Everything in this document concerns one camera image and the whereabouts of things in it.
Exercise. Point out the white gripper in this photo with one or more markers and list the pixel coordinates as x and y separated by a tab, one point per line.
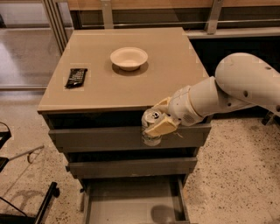
181	107

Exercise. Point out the white paper bowl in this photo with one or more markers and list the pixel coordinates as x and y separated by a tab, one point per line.
129	58

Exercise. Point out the grey drawer cabinet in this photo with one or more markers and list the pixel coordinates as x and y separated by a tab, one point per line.
111	97

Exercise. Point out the small grey floor bracket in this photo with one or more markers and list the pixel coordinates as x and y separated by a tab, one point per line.
268	119

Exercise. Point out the bottom grey drawer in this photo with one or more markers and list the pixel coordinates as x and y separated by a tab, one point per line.
145	200

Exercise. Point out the grey drawer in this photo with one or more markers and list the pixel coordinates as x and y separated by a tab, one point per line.
132	168
145	200
125	139

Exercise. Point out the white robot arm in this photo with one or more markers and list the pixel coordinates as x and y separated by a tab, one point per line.
241	81

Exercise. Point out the metal railing frame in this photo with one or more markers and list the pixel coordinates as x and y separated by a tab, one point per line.
202	19

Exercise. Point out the black snack packet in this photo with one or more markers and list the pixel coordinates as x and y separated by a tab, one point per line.
76	77

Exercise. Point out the silver green soda can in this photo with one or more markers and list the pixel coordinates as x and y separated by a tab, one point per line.
150	117

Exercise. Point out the top grey drawer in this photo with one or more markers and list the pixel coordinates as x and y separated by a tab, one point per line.
125	139

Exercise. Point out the middle grey drawer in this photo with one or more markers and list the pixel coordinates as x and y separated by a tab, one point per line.
132	168

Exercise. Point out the black chair base leg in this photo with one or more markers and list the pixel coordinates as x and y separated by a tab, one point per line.
40	218

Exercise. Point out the metal rod on floor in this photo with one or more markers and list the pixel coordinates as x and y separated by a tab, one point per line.
29	152

